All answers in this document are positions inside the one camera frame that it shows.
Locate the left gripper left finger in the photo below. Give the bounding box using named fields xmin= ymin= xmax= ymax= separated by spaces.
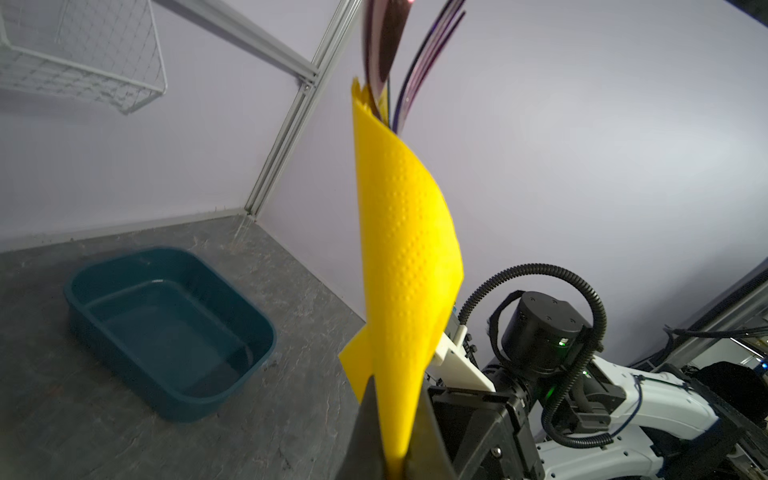
xmin=336 ymin=377 xmax=384 ymax=480

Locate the purple metal fork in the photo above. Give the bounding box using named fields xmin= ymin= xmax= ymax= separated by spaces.
xmin=390 ymin=0 xmax=466 ymax=134

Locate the purple metal spoon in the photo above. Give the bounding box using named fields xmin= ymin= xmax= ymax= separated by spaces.
xmin=362 ymin=0 xmax=413 ymax=120

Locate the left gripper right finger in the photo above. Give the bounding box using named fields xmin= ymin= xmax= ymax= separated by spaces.
xmin=404 ymin=392 xmax=457 ymax=480

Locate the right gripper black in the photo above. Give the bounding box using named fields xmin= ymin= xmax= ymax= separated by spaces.
xmin=428 ymin=380 xmax=545 ymax=479

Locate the teal plastic tray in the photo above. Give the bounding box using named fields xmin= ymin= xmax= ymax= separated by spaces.
xmin=63 ymin=247 xmax=277 ymax=423

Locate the long white wire shelf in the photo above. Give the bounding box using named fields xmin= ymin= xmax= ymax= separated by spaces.
xmin=1 ymin=0 xmax=168 ymax=115

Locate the yellow paper napkin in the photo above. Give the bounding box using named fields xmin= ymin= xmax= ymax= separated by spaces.
xmin=339 ymin=81 xmax=464 ymax=479

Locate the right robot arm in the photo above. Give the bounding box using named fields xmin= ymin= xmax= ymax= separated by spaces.
xmin=429 ymin=263 xmax=767 ymax=479

